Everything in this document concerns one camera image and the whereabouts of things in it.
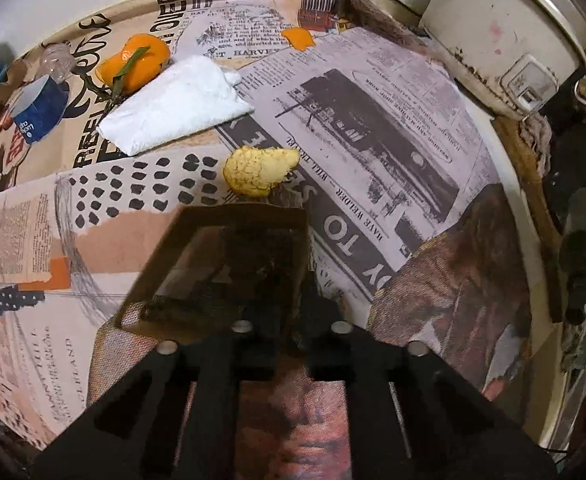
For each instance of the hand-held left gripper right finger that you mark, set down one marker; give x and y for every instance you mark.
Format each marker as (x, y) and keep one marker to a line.
(323, 340)

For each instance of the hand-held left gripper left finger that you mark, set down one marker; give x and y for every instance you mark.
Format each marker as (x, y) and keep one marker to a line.
(268, 340)

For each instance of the pale yellow peel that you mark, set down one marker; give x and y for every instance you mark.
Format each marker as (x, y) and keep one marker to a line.
(258, 170)

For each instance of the newspaper print cloth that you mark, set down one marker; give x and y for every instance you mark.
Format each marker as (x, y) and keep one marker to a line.
(373, 160)

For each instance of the white folded napkin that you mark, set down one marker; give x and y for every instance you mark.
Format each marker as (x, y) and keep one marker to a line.
(173, 105)

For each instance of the small orange peel piece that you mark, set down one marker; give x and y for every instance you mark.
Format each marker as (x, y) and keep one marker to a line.
(298, 39)

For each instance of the orange tangerine with leaf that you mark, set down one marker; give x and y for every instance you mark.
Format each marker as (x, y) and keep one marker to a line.
(143, 62)

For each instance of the blue paper cup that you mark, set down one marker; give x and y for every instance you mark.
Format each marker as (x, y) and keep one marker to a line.
(43, 110)

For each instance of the brown rag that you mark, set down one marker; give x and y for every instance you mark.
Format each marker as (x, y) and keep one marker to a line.
(383, 15)

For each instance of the clear plastic bottle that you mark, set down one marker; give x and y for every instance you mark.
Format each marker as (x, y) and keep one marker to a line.
(57, 60)

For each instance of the white rice cooker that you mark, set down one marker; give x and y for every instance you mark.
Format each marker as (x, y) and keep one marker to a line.
(498, 20)

